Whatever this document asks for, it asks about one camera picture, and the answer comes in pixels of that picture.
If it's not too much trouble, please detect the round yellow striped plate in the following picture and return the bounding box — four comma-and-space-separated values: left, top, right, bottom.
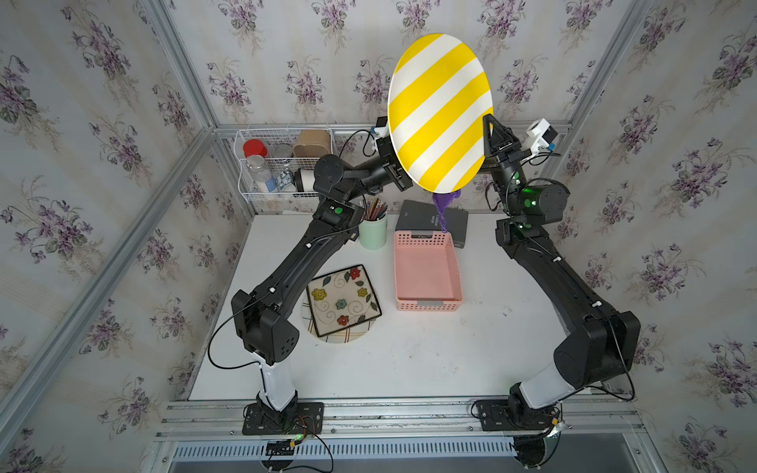
388, 34, 494, 194

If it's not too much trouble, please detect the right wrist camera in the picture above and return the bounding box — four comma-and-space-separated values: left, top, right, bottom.
524, 118, 558, 155

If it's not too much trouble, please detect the purple microfiber cloth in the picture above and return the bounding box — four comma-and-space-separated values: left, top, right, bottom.
433, 190, 461, 233

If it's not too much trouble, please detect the coloured pencils bundle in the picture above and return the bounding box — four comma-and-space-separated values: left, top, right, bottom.
363, 198, 388, 222

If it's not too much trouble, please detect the white cylindrical cup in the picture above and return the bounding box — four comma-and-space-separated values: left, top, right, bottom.
293, 169, 315, 193

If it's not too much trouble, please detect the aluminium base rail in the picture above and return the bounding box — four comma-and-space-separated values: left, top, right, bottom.
140, 394, 666, 472

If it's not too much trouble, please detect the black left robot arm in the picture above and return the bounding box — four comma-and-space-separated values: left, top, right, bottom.
231, 137, 413, 413

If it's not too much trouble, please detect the round plaid-striped white plate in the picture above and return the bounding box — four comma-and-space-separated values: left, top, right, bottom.
301, 300, 375, 344

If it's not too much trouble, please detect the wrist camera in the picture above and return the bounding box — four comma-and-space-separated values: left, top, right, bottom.
524, 118, 558, 155
371, 116, 390, 140

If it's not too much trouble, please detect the dark grey notebook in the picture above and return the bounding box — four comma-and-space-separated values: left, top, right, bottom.
395, 200, 469, 248

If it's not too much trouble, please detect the mint green pencil cup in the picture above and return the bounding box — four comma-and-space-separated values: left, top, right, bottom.
358, 216, 388, 250

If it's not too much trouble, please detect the pink perforated plastic basket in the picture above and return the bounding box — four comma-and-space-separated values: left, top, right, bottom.
393, 231, 463, 313

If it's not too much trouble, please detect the square floral black-rimmed plate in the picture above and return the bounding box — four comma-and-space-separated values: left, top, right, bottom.
304, 264, 382, 336

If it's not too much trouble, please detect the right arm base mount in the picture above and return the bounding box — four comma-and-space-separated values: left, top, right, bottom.
470, 398, 560, 433

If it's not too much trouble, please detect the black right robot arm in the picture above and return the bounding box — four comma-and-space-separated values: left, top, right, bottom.
483, 114, 641, 417

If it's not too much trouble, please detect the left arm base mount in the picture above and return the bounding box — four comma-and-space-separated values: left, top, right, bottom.
242, 399, 324, 436

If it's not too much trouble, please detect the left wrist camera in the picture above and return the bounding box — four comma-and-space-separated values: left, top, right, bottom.
371, 116, 390, 140

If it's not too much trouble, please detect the clear plastic bottle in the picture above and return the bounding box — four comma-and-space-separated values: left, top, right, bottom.
246, 155, 278, 193

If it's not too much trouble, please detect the white wire wall basket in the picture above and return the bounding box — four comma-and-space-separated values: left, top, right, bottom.
232, 127, 335, 202

